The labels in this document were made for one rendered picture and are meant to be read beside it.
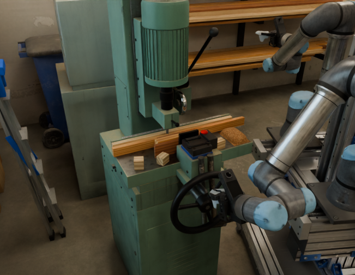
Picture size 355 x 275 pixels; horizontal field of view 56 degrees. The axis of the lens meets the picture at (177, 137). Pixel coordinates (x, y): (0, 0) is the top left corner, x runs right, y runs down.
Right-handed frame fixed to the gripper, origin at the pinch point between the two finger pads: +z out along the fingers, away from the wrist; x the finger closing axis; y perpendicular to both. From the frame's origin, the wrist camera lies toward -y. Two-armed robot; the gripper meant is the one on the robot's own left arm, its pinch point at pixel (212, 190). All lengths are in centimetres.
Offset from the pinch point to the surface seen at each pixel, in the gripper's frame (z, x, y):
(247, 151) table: 25.0, 32.0, -7.2
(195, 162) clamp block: 11.0, -0.2, -9.4
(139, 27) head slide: 21, -10, -65
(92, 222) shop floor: 132, -33, 34
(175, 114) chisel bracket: 24.2, 0.0, -29.2
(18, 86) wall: 262, -71, -87
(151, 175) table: 22.5, -15.0, -6.6
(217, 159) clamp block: 11.9, 9.7, -8.8
